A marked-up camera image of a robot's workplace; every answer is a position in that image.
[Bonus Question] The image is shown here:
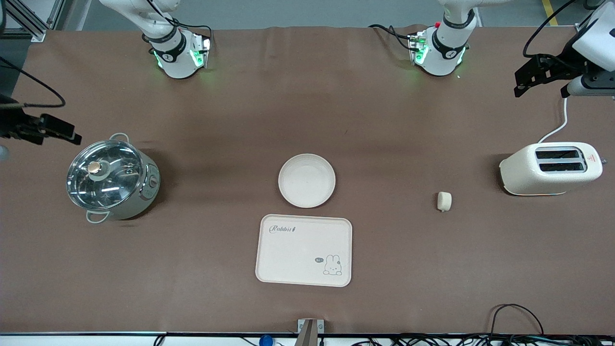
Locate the aluminium frame profile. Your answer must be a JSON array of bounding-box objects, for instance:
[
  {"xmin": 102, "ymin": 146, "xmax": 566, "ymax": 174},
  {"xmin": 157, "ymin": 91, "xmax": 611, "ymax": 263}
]
[{"xmin": 0, "ymin": 0, "xmax": 66, "ymax": 43}]

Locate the cream two-slot toaster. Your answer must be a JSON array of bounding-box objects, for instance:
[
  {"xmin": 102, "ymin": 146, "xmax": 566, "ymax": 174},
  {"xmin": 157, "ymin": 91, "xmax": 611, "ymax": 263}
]
[{"xmin": 499, "ymin": 142, "xmax": 604, "ymax": 197}]

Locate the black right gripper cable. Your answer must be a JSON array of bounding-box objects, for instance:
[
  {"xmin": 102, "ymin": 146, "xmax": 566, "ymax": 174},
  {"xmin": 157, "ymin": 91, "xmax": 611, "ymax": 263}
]
[{"xmin": 0, "ymin": 56, "xmax": 66, "ymax": 109}]

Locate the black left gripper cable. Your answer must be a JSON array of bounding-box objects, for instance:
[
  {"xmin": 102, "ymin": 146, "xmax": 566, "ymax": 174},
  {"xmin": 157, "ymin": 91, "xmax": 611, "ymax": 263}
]
[{"xmin": 522, "ymin": 0, "xmax": 578, "ymax": 59}]

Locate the black right arm base cable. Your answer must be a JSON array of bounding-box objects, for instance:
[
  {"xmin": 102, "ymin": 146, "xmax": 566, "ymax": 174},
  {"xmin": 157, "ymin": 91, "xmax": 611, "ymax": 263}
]
[{"xmin": 143, "ymin": 0, "xmax": 213, "ymax": 49}]

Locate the brown table mat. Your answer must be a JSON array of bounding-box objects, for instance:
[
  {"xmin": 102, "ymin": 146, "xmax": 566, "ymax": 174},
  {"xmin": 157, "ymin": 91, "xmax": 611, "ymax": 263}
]
[{"xmin": 0, "ymin": 25, "xmax": 615, "ymax": 335}]

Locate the black arm base cable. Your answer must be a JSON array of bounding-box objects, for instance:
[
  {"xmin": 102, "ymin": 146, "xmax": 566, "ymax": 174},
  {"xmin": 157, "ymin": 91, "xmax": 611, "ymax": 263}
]
[
  {"xmin": 143, "ymin": 0, "xmax": 213, "ymax": 49},
  {"xmin": 369, "ymin": 24, "xmax": 419, "ymax": 51}
]

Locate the cream rabbit print tray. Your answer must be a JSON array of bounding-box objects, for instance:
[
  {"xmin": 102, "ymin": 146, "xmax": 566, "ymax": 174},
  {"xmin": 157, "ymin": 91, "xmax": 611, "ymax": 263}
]
[{"xmin": 255, "ymin": 214, "xmax": 353, "ymax": 288}]

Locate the black looped cable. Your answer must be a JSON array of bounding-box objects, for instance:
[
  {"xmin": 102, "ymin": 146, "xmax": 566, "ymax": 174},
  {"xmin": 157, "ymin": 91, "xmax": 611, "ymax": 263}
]
[{"xmin": 490, "ymin": 303, "xmax": 545, "ymax": 338}]

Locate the white toaster power cable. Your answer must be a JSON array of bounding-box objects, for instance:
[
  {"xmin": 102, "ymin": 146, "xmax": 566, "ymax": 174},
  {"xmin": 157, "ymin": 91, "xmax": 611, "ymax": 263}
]
[{"xmin": 537, "ymin": 96, "xmax": 569, "ymax": 144}]

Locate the glass pot lid with knob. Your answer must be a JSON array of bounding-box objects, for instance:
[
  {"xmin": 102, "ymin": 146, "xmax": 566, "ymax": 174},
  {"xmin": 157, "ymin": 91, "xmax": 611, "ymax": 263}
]
[{"xmin": 66, "ymin": 140, "xmax": 145, "ymax": 211}]

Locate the round cream plate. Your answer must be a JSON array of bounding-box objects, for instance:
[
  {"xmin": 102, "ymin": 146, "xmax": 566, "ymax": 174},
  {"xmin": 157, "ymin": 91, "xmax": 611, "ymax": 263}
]
[{"xmin": 278, "ymin": 153, "xmax": 336, "ymax": 209}]

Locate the black left arm base cable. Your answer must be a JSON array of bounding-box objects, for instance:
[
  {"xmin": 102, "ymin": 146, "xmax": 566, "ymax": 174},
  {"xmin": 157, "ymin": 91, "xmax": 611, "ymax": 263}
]
[{"xmin": 369, "ymin": 24, "xmax": 419, "ymax": 51}]

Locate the steel electric cooking pot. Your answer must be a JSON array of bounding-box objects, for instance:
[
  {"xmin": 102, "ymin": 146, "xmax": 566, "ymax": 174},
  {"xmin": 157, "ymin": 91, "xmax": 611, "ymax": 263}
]
[{"xmin": 66, "ymin": 133, "xmax": 161, "ymax": 224}]

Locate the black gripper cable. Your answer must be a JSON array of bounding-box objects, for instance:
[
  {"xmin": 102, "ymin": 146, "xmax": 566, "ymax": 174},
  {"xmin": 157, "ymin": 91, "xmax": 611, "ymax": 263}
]
[
  {"xmin": 522, "ymin": 0, "xmax": 578, "ymax": 59},
  {"xmin": 0, "ymin": 56, "xmax": 66, "ymax": 109}
]

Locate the grey metal camera mount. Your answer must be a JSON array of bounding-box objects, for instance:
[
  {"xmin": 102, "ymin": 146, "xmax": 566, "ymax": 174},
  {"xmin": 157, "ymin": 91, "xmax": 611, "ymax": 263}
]
[{"xmin": 297, "ymin": 318, "xmax": 325, "ymax": 346}]

